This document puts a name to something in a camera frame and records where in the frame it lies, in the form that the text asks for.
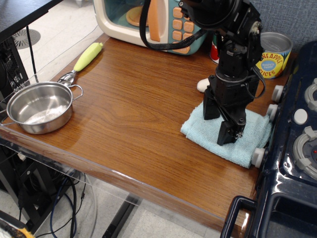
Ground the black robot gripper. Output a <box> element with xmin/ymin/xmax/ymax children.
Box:
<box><xmin>203</xmin><ymin>67</ymin><xmax>260</xmax><ymax>145</ymax></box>

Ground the orange toy plate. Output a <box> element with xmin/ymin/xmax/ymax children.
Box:
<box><xmin>126</xmin><ymin>6</ymin><xmax>143</xmax><ymax>27</ymax></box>

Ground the black side desk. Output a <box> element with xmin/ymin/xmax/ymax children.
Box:
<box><xmin>0</xmin><ymin>0</ymin><xmax>61</xmax><ymax>42</ymax></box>

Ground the stainless steel pot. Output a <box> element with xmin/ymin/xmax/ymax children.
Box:
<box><xmin>1</xmin><ymin>82</ymin><xmax>84</xmax><ymax>134</ymax></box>

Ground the white stove knob top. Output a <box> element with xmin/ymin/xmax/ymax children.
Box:
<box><xmin>271</xmin><ymin>85</ymin><xmax>284</xmax><ymax>103</ymax></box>

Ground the toy microwave oven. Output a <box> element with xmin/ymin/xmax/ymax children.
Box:
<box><xmin>93</xmin><ymin>0</ymin><xmax>206</xmax><ymax>55</ymax></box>

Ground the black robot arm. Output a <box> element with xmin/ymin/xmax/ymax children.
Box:
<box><xmin>139</xmin><ymin>0</ymin><xmax>264</xmax><ymax>146</ymax></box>

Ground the white stove knob middle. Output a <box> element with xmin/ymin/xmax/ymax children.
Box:
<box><xmin>266</xmin><ymin>104</ymin><xmax>278</xmax><ymax>122</ymax></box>

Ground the light blue towel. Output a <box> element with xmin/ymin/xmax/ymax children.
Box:
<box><xmin>180</xmin><ymin>104</ymin><xmax>272</xmax><ymax>168</ymax></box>

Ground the dark blue toy stove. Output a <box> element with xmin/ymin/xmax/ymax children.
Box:
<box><xmin>221</xmin><ymin>41</ymin><xmax>317</xmax><ymax>238</ymax></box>

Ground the green handled metal scoop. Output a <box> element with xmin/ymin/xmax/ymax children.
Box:
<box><xmin>58</xmin><ymin>42</ymin><xmax>103</xmax><ymax>86</ymax></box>

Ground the black table leg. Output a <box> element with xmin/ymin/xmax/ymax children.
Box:
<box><xmin>102</xmin><ymin>201</ymin><xmax>135</xmax><ymax>238</ymax></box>

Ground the brown plush mushroom toy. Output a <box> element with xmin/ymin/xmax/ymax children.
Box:
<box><xmin>197</xmin><ymin>78</ymin><xmax>210</xmax><ymax>93</ymax></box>

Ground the white stove knob bottom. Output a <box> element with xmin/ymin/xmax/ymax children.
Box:
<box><xmin>251</xmin><ymin>148</ymin><xmax>265</xmax><ymax>168</ymax></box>

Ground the blue cable under table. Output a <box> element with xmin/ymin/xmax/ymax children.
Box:
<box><xmin>49</xmin><ymin>176</ymin><xmax>77</xmax><ymax>238</ymax></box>

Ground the black cable under table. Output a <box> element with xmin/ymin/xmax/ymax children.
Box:
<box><xmin>37</xmin><ymin>173</ymin><xmax>87</xmax><ymax>238</ymax></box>

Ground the pineapple slices can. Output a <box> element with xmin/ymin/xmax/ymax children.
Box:
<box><xmin>257</xmin><ymin>32</ymin><xmax>293</xmax><ymax>79</ymax></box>

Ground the tomato sauce can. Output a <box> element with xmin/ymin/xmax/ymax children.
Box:
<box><xmin>210</xmin><ymin>35</ymin><xmax>219</xmax><ymax>64</ymax></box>

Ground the white stove knob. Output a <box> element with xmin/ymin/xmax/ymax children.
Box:
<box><xmin>266</xmin><ymin>104</ymin><xmax>278</xmax><ymax>122</ymax></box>
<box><xmin>251</xmin><ymin>148</ymin><xmax>265</xmax><ymax>168</ymax></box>
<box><xmin>271</xmin><ymin>85</ymin><xmax>284</xmax><ymax>103</ymax></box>

